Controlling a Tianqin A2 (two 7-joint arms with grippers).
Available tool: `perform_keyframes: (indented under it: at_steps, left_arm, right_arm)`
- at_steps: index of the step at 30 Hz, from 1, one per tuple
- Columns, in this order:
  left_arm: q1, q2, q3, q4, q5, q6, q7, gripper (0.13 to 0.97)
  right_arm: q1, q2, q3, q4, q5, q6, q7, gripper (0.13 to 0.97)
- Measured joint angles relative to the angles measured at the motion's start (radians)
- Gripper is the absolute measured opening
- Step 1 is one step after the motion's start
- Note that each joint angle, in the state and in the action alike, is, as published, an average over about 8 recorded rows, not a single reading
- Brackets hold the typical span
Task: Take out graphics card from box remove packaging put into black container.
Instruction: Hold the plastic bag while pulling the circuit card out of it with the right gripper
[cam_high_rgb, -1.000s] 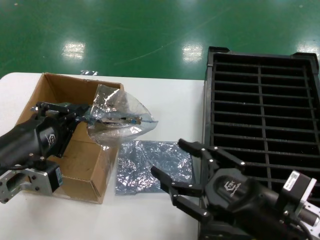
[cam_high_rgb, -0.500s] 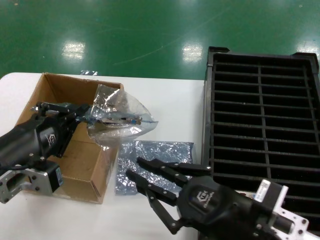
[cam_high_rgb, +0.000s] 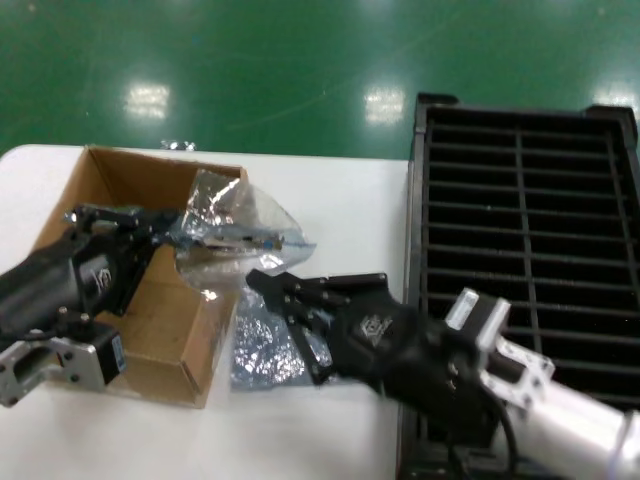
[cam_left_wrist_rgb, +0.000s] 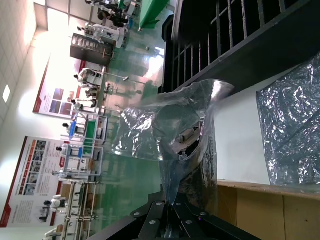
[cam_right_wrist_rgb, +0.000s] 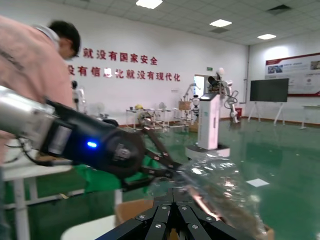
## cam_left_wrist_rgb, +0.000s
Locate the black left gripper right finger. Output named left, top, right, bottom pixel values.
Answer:
left=166, top=201, right=255, bottom=240

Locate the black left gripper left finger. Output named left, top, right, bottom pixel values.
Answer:
left=87, top=193, right=166, bottom=240

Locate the translucent grey antistatic bag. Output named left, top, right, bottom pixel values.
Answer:
left=109, top=78, right=236, bottom=216

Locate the brown cardboard box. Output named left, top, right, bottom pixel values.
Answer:
left=216, top=178, right=320, bottom=240

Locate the black slotted plastic container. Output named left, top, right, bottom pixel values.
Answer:
left=157, top=0, right=320, bottom=95

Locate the wooden roller rack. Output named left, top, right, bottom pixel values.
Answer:
left=43, top=179, right=101, bottom=240

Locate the red framed text info poster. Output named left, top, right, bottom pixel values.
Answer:
left=0, top=136, right=66, bottom=228

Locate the flat crinkled antistatic bag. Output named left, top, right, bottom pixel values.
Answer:
left=256, top=52, right=320, bottom=186

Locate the red framed photo display board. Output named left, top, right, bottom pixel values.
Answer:
left=33, top=53, right=107, bottom=118

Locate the dark brown cabinet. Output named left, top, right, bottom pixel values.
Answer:
left=69, top=33, right=117, bottom=67

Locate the square ceiling light panel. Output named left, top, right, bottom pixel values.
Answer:
left=1, top=84, right=12, bottom=103

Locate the green cloth covered table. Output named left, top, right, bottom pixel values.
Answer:
left=138, top=0, right=173, bottom=29

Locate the metal frame workstation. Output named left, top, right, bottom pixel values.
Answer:
left=59, top=113, right=109, bottom=182

